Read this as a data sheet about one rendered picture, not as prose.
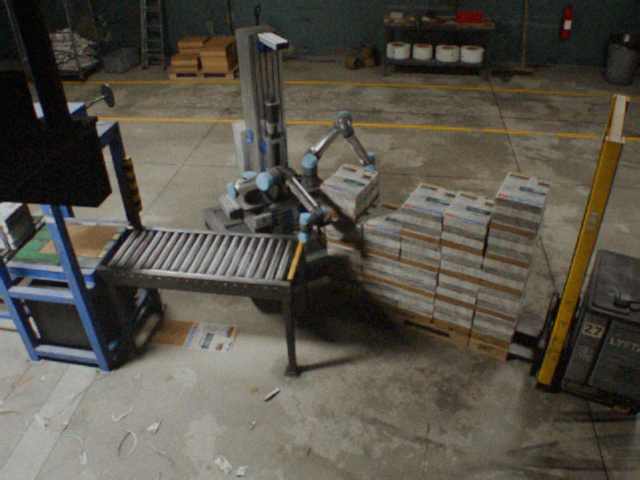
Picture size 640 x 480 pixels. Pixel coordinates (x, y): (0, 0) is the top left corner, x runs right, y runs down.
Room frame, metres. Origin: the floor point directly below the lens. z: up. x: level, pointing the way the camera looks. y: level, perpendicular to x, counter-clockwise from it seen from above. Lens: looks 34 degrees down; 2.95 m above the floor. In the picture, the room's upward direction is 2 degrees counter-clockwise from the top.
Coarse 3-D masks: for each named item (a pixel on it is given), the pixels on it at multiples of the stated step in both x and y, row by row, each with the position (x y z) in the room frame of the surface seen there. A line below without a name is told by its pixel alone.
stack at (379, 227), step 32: (352, 224) 3.26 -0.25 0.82; (384, 224) 3.23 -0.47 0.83; (352, 256) 3.26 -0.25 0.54; (416, 256) 3.02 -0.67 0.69; (448, 256) 2.92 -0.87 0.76; (352, 288) 3.27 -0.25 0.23; (384, 288) 3.14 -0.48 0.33; (448, 288) 2.90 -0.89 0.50; (384, 320) 3.13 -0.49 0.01; (416, 320) 3.00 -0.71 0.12; (448, 320) 2.88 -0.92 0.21
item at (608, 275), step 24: (600, 264) 2.71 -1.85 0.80; (624, 264) 2.69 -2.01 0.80; (600, 288) 2.47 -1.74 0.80; (624, 288) 2.45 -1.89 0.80; (600, 312) 2.27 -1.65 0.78; (624, 312) 2.24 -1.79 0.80; (576, 336) 2.39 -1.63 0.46; (600, 336) 2.25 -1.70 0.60; (624, 336) 2.19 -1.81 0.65; (576, 360) 2.29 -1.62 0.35; (600, 360) 2.23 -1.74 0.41; (624, 360) 2.16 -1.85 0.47; (576, 384) 2.26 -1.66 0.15; (600, 384) 2.20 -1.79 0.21; (624, 384) 2.13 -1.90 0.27; (624, 408) 2.11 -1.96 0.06
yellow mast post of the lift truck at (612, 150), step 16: (608, 144) 2.35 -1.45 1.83; (608, 160) 2.34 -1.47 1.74; (608, 176) 2.33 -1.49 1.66; (592, 192) 2.37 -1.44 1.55; (608, 192) 2.32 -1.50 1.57; (592, 208) 2.35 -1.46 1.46; (592, 224) 2.34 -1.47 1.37; (592, 240) 2.33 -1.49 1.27; (576, 256) 2.35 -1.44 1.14; (576, 272) 2.34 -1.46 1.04; (576, 288) 2.33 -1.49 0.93; (576, 304) 2.32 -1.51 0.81; (560, 320) 2.35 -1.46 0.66; (560, 336) 2.33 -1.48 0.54; (560, 352) 2.32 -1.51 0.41; (544, 368) 2.35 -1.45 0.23
